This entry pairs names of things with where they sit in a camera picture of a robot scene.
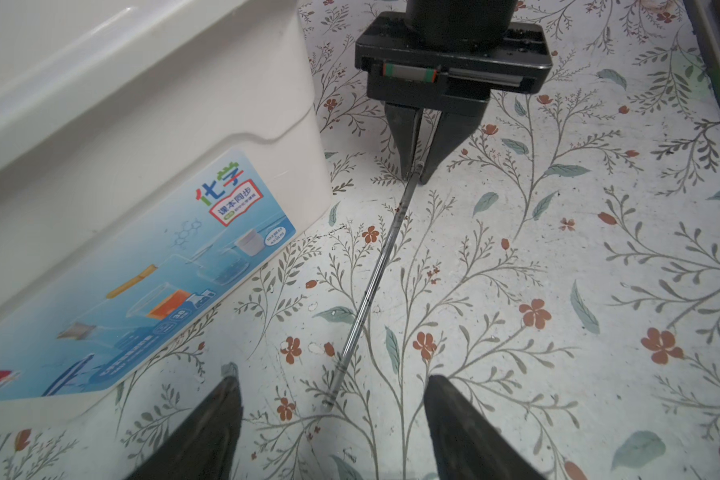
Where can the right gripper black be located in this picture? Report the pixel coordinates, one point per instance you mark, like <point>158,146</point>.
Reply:
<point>447,56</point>

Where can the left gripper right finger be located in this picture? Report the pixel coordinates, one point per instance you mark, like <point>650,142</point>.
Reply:
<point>466,446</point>

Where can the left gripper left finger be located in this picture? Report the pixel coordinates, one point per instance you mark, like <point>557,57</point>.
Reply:
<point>204,445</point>

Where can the white plastic bin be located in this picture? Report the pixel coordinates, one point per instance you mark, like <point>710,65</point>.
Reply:
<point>152,155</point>

